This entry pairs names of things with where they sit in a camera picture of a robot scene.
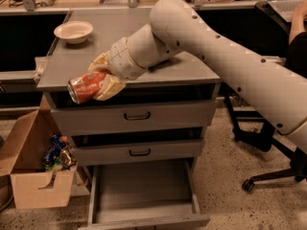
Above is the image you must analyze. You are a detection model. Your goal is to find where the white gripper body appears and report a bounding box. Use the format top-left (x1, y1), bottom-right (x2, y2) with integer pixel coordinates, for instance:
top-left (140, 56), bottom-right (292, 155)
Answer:
top-left (107, 37), bottom-right (146, 80)

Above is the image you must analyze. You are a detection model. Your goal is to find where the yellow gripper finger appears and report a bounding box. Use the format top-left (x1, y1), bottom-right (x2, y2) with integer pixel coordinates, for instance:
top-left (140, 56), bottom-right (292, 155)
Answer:
top-left (88, 52), bottom-right (109, 72)
top-left (93, 74), bottom-right (126, 101)

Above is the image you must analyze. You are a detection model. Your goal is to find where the red coke can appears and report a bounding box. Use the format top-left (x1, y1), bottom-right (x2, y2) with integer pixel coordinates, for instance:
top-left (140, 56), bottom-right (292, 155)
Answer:
top-left (67, 72), bottom-right (106, 104)

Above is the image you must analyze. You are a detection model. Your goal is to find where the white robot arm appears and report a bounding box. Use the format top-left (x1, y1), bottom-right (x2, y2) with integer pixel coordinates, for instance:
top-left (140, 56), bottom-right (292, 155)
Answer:
top-left (88, 0), bottom-right (307, 151)

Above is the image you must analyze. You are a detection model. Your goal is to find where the grey middle drawer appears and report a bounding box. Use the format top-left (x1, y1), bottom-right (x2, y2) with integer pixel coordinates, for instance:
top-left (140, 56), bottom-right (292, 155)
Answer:
top-left (73, 139), bottom-right (203, 166)

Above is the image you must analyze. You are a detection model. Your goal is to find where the grey drawer cabinet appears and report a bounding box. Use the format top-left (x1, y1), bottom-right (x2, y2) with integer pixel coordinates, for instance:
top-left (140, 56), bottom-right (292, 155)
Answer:
top-left (38, 9), bottom-right (221, 230)

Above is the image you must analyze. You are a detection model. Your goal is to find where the grey top drawer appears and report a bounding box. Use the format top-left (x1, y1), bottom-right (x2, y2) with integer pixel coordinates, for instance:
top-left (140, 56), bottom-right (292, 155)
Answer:
top-left (52, 101), bottom-right (216, 136)

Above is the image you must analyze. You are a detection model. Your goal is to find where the blue can in box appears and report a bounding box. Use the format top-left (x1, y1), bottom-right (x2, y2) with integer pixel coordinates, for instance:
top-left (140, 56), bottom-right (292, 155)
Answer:
top-left (42, 134), bottom-right (66, 169)

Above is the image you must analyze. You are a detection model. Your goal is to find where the grey open bottom drawer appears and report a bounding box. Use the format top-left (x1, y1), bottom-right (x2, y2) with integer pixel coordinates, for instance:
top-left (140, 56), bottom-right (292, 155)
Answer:
top-left (79, 159), bottom-right (210, 230)

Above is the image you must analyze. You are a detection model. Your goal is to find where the white ceramic bowl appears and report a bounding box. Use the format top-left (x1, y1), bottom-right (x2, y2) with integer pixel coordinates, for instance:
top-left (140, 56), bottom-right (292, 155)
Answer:
top-left (54, 21), bottom-right (93, 45)

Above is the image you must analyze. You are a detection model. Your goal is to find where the shiny snack wrapper in box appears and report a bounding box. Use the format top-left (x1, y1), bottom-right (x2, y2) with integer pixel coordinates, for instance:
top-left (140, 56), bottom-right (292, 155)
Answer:
top-left (59, 148), bottom-right (77, 169)

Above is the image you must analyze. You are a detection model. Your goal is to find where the brown cardboard box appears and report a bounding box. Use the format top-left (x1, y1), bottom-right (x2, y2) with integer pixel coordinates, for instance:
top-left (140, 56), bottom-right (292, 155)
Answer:
top-left (0, 97), bottom-right (75, 209)

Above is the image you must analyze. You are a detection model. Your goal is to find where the small white box on ledge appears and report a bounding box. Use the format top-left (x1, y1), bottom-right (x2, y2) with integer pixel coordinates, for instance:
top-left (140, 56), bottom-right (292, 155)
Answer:
top-left (262, 56), bottom-right (285, 64)

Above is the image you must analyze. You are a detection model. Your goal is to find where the black office chair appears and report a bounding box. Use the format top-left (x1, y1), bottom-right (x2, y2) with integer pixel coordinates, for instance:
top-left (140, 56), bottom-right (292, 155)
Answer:
top-left (241, 125), bottom-right (307, 194)

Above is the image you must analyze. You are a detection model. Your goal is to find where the black desk with keyboard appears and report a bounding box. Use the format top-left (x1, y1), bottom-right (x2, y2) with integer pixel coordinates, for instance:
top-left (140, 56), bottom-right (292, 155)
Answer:
top-left (254, 0), bottom-right (307, 36)

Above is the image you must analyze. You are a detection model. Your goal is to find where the seated person in black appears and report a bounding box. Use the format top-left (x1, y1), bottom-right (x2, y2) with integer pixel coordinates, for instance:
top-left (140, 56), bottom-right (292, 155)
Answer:
top-left (285, 2), bottom-right (307, 78)

